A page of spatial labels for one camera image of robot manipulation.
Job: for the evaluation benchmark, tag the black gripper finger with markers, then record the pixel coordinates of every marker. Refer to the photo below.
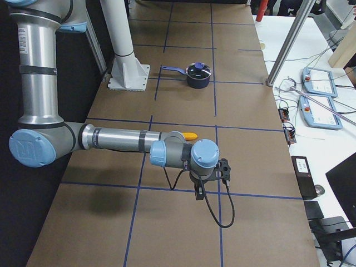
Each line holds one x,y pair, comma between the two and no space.
199,195

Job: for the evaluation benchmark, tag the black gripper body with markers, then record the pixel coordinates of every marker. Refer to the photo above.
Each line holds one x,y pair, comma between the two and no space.
199,183

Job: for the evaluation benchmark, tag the yellow toy corn cob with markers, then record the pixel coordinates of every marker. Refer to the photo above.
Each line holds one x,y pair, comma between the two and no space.
189,136

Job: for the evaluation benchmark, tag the dark blue saucepan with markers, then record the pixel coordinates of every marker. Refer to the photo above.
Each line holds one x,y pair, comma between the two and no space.
197,84

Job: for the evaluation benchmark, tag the glass lid with blue knob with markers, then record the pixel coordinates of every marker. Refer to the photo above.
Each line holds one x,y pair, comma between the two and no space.
198,71

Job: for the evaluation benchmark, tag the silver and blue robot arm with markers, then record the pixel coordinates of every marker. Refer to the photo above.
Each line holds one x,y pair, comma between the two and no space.
44,136

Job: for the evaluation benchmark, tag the lower orange terminal block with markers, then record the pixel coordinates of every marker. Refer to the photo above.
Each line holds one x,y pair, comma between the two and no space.
289,132

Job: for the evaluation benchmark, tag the orange terminal block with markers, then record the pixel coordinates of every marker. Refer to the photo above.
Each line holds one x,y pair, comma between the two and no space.
289,132
284,114

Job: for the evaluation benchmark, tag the black power box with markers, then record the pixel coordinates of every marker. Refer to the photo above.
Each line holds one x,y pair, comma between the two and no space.
304,177

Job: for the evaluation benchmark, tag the upper orange terminal block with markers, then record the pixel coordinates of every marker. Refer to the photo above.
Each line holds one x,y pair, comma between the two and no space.
284,114

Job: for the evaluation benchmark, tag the lower blue teach pendant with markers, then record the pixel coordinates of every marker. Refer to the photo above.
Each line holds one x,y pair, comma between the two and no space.
318,117

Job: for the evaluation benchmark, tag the blue teach pendant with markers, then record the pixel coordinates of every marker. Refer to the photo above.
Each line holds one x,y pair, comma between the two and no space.
318,81
318,117

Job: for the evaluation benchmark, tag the thin metal rod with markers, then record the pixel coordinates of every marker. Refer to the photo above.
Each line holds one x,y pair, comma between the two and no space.
293,89

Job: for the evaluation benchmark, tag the black monitor corner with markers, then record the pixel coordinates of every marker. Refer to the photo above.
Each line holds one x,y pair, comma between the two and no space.
342,181

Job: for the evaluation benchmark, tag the black metal stand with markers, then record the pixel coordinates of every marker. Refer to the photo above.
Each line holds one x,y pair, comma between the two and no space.
334,236

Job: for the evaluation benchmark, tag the upper blue teach pendant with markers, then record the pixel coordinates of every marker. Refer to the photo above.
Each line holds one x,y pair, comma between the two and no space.
318,81

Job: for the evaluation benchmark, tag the red cylinder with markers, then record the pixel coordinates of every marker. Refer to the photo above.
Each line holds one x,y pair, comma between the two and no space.
261,10

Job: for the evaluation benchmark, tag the wooden board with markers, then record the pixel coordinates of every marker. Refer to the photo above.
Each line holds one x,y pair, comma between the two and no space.
345,50

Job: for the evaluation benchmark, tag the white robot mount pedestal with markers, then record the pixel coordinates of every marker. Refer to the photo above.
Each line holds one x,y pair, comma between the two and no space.
127,72

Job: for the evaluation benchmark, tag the aluminium frame post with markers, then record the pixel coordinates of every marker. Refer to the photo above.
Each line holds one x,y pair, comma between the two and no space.
301,16

